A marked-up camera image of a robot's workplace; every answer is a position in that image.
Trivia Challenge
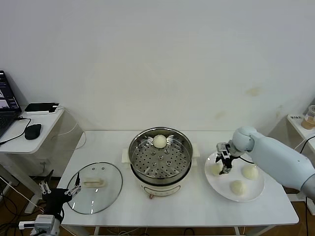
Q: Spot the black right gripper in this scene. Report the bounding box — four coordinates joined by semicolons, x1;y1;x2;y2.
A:
215;142;238;176

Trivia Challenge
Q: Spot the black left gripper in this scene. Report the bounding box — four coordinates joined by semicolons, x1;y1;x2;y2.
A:
39;169;82;216

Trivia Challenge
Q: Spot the white steamed baozi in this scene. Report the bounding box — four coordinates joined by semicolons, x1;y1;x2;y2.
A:
153;134;167;149
209;164;223;177
229;179;247;196
240;165;258;180

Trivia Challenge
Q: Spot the round glass pot lid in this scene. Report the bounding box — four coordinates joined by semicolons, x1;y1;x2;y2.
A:
66;161;123;215

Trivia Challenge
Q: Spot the perforated stainless steamer basket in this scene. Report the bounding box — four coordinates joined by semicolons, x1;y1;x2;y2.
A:
121;126;200;184

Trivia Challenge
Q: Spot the round white plate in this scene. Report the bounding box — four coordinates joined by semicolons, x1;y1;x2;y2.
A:
204;149;265;203

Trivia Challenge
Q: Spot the white side desk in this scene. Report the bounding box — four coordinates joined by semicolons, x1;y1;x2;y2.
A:
0;107;66;214

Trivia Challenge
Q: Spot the black computer mouse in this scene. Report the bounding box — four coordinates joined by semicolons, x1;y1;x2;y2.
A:
25;124;42;141

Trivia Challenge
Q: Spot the flat white box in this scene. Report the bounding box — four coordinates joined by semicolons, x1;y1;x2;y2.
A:
24;105;61;115

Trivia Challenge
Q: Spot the cream electric cooking pot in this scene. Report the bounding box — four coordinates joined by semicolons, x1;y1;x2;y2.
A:
124;157;199;200

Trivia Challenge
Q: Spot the black smartphone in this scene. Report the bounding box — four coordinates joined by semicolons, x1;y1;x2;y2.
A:
24;102;60;113

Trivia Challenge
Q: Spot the white side table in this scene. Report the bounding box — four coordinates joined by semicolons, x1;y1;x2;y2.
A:
286;114;315;202

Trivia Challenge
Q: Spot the black laptop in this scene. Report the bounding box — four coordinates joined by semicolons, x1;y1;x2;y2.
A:
0;70;22;138

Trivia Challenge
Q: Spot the clear plastic drink cup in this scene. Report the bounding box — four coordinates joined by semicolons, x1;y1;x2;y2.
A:
301;105;315;130

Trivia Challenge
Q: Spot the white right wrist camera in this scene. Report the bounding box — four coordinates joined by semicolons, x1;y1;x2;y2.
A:
216;143;229;158

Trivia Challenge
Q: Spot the thin white charging cable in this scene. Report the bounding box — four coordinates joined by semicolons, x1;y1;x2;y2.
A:
51;106;87;150

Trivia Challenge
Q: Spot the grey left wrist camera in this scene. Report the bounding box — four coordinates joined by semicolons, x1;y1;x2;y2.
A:
19;214;57;232

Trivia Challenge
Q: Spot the black laptop cable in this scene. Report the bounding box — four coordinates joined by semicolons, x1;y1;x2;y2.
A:
0;117;32;146

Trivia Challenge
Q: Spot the white cable by side table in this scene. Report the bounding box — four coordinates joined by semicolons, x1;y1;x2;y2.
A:
294;136;315;152

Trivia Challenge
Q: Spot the black cable with adapter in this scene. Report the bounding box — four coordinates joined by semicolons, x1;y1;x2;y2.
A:
295;134;315;222

